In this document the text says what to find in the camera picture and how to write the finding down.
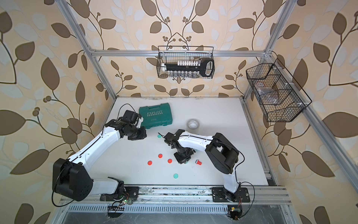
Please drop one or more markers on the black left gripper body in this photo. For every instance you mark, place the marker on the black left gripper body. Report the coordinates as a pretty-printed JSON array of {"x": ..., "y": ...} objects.
[{"x": 136, "y": 133}]

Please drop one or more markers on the clear packing tape roll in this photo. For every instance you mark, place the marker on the clear packing tape roll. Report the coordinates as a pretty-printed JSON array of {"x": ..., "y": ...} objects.
[{"x": 193, "y": 124}]

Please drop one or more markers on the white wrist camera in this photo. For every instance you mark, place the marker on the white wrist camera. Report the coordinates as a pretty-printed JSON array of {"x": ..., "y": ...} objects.
[
  {"x": 172, "y": 139},
  {"x": 132, "y": 118}
]

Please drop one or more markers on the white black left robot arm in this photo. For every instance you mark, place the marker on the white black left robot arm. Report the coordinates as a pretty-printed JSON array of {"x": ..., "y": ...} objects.
[{"x": 71, "y": 176}]

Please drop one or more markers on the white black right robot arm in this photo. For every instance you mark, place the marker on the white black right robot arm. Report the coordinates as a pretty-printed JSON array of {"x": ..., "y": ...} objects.
[{"x": 223, "y": 155}]

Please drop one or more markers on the green plastic tool case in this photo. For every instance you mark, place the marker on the green plastic tool case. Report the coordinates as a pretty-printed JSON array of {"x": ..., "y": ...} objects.
[{"x": 155, "y": 116}]

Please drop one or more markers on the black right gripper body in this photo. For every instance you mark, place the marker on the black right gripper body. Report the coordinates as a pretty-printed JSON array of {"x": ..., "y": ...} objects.
[{"x": 182, "y": 155}]

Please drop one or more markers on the black wire basket back wall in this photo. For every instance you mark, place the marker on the black wire basket back wall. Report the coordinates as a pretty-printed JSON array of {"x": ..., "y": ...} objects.
[{"x": 173, "y": 53}]

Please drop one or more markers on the black wire basket right wall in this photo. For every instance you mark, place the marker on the black wire basket right wall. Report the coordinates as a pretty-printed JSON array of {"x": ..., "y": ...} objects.
[{"x": 293, "y": 98}]

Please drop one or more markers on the black wire basket wall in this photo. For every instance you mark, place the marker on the black wire basket wall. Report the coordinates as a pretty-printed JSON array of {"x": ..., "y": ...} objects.
[
  {"x": 173, "y": 53},
  {"x": 293, "y": 98}
]

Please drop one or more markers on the aluminium cage frame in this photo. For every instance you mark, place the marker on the aluminium cage frame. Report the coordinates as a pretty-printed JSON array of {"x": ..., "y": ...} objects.
[{"x": 344, "y": 161}]

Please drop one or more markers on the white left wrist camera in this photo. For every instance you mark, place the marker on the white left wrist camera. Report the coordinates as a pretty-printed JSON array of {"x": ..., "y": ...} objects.
[{"x": 132, "y": 118}]

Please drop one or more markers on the plastic bag in basket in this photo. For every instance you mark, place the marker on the plastic bag in basket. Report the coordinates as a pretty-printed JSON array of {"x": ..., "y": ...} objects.
[{"x": 267, "y": 96}]

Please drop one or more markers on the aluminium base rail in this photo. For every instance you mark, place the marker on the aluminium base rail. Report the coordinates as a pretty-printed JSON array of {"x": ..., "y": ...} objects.
[{"x": 183, "y": 199}]

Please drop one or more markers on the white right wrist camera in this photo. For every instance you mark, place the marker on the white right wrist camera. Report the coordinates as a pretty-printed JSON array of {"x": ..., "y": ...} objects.
[{"x": 172, "y": 139}]

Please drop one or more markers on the black white tool in basket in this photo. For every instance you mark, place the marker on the black white tool in basket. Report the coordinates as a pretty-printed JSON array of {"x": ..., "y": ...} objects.
[{"x": 201, "y": 68}]

